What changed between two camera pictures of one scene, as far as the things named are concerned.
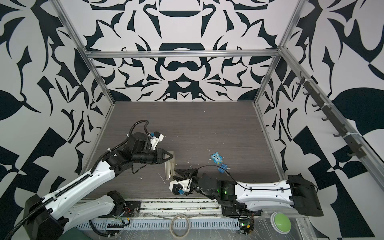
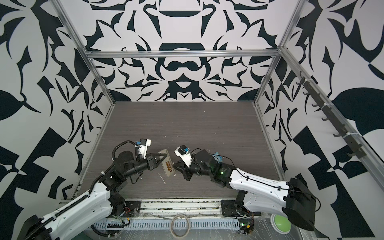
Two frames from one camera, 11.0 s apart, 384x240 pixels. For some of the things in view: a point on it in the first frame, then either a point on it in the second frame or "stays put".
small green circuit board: [245, 226] stays put
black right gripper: [190, 173] → [183, 165]
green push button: [280, 222] stays put
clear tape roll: [171, 228] stays put
